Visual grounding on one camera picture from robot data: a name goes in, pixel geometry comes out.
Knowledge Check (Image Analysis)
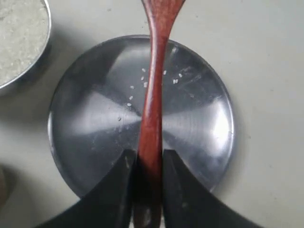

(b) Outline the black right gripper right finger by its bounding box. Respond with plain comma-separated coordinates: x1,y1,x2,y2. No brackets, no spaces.
162,150,259,228

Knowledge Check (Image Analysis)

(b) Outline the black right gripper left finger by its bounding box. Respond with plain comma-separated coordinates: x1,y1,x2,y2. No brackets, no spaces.
37,150,137,228

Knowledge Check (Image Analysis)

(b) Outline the red wooden spoon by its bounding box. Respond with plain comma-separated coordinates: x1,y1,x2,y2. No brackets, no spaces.
133,0,184,228

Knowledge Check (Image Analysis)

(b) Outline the brown wooden cup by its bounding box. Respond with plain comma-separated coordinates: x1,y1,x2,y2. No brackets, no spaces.
0,168,7,208

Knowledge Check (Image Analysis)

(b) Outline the steel bowl of rice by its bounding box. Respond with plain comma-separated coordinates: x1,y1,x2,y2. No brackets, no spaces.
0,0,52,95

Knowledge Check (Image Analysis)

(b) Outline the round steel plate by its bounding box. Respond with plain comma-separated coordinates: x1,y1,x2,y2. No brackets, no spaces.
47,35,235,197

